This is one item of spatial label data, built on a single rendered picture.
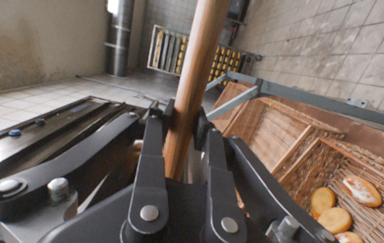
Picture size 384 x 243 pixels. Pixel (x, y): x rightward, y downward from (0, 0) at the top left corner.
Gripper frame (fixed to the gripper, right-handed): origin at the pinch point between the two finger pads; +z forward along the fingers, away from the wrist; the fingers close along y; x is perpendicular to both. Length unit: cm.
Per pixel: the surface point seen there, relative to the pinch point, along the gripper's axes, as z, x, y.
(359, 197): 16, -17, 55
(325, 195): 24, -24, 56
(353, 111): 36, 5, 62
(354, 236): 12, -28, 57
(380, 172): 10.3, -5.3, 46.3
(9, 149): 53, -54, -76
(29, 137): 66, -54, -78
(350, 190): 18, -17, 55
